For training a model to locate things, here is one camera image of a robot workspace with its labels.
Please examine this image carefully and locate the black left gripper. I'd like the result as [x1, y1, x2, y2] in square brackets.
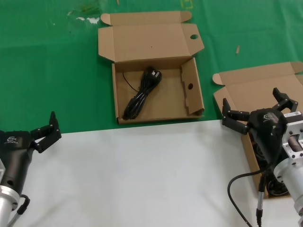
[0, 111, 62, 192]

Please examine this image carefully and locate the black power cable bundle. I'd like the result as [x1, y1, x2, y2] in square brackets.
[122, 66, 163, 121]

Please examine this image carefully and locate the thin black wire tie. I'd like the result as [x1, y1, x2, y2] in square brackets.
[122, 71, 140, 92]

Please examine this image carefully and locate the green table cloth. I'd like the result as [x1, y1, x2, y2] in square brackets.
[0, 0, 303, 135]

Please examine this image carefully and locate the torn clear tape patch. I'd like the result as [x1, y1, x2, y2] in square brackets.
[67, 4, 101, 25]

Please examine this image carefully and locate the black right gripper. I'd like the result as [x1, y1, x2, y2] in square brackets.
[222, 87, 299, 166]

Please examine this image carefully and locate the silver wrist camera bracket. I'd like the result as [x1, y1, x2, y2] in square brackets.
[281, 112, 303, 166]

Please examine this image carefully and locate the cardboard box with round hole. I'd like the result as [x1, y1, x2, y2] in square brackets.
[98, 10, 205, 125]

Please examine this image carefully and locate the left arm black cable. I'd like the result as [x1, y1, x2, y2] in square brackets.
[7, 193, 31, 227]

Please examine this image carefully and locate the pile of black cables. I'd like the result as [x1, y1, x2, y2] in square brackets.
[252, 139, 291, 196]

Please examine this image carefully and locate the open brown cardboard box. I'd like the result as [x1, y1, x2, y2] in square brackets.
[212, 61, 303, 199]

